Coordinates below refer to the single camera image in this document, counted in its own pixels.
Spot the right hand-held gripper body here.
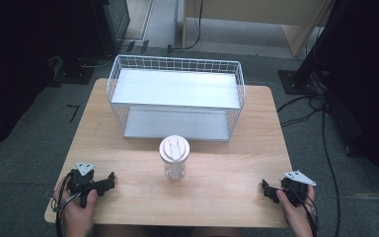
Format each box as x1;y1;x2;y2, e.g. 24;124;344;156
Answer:
279;169;318;207

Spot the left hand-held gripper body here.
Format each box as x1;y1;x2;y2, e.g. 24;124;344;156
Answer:
66;161;97;209

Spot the clear cup with white lid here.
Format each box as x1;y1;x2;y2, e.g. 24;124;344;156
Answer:
158;134;191;181

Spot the white wire shelf rack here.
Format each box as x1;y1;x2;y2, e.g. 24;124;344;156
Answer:
106;54;247;142

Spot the person's right hand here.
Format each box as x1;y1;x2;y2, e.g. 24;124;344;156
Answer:
274;185;317;231

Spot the person's left hand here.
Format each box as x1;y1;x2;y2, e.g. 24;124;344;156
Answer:
52;177;99;232

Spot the black flat stand base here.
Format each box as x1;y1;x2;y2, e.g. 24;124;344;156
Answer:
48;55;97;87

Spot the black metal stand with base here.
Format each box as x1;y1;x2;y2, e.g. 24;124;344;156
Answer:
277;0;346;97

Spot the dark equipment cabinet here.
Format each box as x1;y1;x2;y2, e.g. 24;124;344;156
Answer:
92;0;131;55

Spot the light wooden cabinet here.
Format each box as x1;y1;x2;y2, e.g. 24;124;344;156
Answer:
181;0;338;57

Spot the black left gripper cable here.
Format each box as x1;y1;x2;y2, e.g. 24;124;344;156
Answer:
49;170;81;237

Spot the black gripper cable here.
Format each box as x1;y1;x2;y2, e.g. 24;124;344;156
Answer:
49;170;81;237
289;186;319;237

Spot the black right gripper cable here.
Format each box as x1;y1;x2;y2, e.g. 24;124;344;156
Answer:
289;186;319;237

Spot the long black floor cable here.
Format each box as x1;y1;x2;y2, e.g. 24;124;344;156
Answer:
276;94;342;237

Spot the thin black hanging cable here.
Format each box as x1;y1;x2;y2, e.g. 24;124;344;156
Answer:
167;0;204;55

